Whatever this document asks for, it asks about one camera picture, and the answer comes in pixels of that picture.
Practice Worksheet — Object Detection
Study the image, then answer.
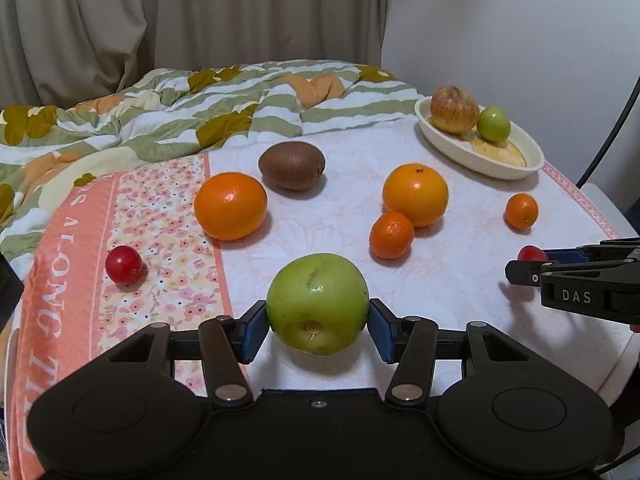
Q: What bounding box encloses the small green apple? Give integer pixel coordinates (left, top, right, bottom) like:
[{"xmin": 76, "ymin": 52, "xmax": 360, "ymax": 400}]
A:
[{"xmin": 476, "ymin": 106, "xmax": 512, "ymax": 143}]

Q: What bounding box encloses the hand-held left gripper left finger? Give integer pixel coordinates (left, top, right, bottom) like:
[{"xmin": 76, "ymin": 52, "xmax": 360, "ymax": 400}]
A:
[{"xmin": 95, "ymin": 301, "xmax": 269, "ymax": 408}]

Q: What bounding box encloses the small mandarin orange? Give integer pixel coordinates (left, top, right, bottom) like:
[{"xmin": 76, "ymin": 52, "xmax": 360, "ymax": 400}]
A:
[{"xmin": 504, "ymin": 193, "xmax": 539, "ymax": 231}]

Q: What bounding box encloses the green striped flower blanket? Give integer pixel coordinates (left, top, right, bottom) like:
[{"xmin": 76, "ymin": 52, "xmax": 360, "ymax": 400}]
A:
[{"xmin": 0, "ymin": 60, "xmax": 431, "ymax": 281}]

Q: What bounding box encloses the large green apple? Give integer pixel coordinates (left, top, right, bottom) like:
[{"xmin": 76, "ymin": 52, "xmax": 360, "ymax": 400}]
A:
[{"xmin": 265, "ymin": 254, "xmax": 371, "ymax": 357}]

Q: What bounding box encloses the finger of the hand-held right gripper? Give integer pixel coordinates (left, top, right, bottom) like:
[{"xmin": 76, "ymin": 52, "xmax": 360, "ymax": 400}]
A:
[
  {"xmin": 542, "ymin": 237, "xmax": 640, "ymax": 264},
  {"xmin": 505, "ymin": 259, "xmax": 551, "ymax": 287}
]

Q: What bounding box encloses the brown kiwi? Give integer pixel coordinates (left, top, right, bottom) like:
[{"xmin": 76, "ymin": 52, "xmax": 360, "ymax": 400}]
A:
[{"xmin": 258, "ymin": 142, "xmax": 327, "ymax": 192}]

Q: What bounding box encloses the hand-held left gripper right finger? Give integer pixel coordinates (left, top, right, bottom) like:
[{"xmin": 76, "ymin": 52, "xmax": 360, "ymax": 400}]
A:
[{"xmin": 369, "ymin": 298, "xmax": 536, "ymax": 406}]

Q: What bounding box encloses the large orange with stem dot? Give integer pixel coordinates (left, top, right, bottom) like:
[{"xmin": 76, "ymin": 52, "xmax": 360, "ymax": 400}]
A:
[{"xmin": 382, "ymin": 163, "xmax": 449, "ymax": 228}]

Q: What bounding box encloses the beige curtain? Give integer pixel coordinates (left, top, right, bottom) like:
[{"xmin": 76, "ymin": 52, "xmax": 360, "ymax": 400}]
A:
[{"xmin": 0, "ymin": 0, "xmax": 391, "ymax": 111}]

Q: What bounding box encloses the cream oval bowl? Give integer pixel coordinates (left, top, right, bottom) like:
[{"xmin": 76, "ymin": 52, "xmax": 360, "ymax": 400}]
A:
[{"xmin": 414, "ymin": 96, "xmax": 546, "ymax": 181}]

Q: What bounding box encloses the black cable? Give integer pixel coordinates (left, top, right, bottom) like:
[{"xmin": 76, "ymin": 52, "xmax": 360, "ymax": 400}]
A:
[{"xmin": 575, "ymin": 77, "xmax": 640, "ymax": 188}]

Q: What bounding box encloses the red yellow apple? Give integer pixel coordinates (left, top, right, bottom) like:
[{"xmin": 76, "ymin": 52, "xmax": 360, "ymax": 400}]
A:
[{"xmin": 430, "ymin": 85, "xmax": 481, "ymax": 135}]

